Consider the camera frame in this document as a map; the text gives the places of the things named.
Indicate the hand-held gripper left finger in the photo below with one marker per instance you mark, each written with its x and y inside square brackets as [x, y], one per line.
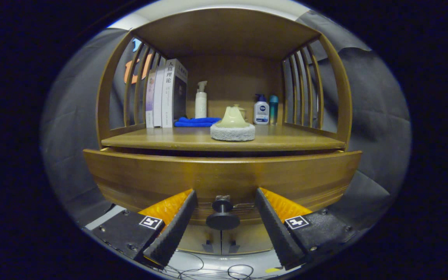
[175, 229]

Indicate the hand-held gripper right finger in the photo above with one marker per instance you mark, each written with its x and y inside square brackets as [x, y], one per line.
[278, 233]

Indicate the wooden drawer with black knob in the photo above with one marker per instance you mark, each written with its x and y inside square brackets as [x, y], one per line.
[169, 175]

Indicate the pale green scrubber grey pad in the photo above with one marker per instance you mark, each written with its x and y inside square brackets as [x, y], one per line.
[231, 132]

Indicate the wooden cabinet door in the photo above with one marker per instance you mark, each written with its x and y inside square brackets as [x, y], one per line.
[196, 241]
[247, 239]

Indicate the wooden countertop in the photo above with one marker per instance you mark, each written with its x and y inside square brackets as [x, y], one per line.
[286, 138]

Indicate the wooden cabinet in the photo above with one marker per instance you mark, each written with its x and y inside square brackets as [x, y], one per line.
[228, 35]

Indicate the blue cloth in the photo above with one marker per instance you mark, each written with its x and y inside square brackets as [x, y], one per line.
[195, 122]

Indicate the white lotion bottle blue cap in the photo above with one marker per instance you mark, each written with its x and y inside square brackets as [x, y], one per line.
[261, 112]

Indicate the slim teal bottle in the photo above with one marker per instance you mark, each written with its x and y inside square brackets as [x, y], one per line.
[273, 111]

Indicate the lidded ceramic tea cup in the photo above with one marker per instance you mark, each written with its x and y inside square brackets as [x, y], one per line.
[243, 112]

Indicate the white pump bottle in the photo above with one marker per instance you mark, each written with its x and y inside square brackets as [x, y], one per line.
[201, 105]

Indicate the pink spine book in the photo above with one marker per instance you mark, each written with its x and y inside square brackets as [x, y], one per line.
[150, 101]

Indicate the white spine book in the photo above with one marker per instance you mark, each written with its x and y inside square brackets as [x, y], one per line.
[158, 97]

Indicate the white book with dark cover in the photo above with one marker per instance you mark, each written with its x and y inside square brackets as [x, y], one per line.
[168, 93]

